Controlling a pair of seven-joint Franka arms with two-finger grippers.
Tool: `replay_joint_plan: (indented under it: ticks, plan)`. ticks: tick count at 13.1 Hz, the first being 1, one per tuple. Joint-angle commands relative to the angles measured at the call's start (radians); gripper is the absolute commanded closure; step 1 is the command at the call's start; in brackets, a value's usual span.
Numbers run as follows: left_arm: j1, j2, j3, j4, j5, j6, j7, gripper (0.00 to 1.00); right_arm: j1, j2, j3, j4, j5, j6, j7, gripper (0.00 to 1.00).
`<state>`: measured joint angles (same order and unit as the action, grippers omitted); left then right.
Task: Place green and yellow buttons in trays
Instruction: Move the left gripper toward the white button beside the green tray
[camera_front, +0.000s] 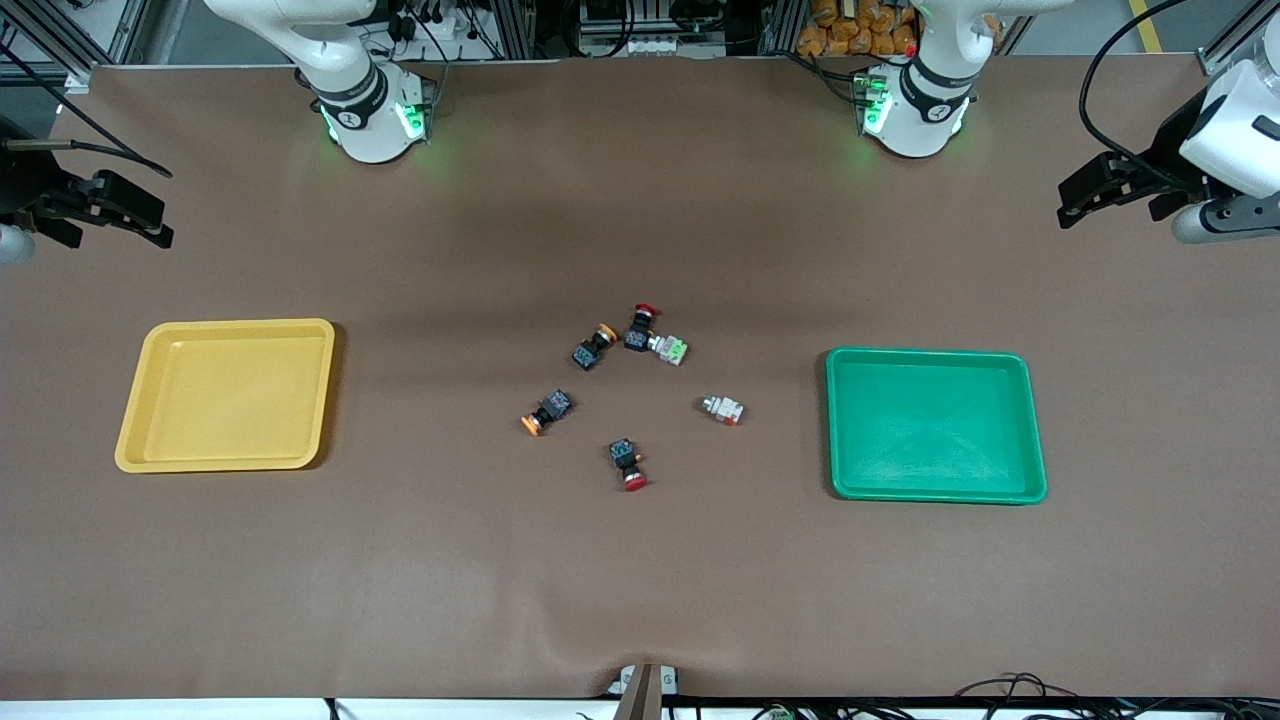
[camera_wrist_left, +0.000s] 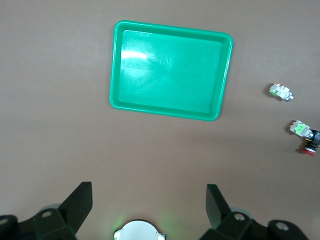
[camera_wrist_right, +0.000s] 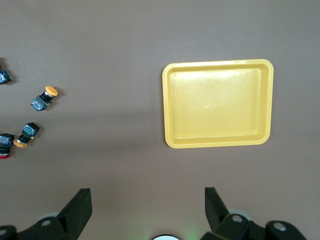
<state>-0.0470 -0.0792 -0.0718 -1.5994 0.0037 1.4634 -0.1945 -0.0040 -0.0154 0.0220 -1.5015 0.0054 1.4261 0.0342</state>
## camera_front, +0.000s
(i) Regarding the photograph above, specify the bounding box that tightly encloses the yellow push button black body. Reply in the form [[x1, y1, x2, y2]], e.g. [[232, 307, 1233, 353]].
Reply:
[[571, 322, 619, 372], [520, 388, 575, 438]]

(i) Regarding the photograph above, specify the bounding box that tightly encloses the yellow plastic tray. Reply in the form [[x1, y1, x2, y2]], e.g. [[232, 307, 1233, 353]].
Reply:
[[114, 318, 337, 474]]

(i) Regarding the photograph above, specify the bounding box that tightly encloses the green plastic tray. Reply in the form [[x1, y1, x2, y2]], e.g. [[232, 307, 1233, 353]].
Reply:
[[825, 346, 1049, 506]]

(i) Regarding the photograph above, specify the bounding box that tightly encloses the white power strip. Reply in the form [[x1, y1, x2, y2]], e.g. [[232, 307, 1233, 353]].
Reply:
[[578, 35, 703, 59]]

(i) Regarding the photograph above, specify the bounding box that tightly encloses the red push button black body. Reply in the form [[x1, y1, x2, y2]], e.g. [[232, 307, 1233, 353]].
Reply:
[[608, 437, 650, 493], [623, 303, 661, 353]]

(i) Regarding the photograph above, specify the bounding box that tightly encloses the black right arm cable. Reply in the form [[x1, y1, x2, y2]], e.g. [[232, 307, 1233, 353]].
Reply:
[[0, 40, 173, 179]]

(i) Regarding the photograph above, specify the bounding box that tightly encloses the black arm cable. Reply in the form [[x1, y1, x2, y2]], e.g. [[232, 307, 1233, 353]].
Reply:
[[1078, 0, 1196, 191], [0, 40, 173, 179]]

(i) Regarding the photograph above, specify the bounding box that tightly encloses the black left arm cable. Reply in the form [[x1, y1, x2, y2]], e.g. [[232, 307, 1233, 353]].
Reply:
[[1078, 0, 1196, 191]]

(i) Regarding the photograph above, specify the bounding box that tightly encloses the aluminium frame profile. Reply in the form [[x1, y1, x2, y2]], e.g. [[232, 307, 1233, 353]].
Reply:
[[0, 0, 101, 96], [1200, 0, 1280, 76]]

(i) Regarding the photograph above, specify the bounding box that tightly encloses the aluminium profile post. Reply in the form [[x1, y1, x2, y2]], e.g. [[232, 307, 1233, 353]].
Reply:
[[760, 0, 801, 56], [490, 0, 536, 59]]

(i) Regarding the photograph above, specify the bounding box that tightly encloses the black cable bundle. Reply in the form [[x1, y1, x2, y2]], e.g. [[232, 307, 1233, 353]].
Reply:
[[950, 673, 1280, 720]]

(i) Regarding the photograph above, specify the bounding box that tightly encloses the metal table edge bracket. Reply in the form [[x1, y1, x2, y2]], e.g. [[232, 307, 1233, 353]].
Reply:
[[605, 663, 681, 720]]

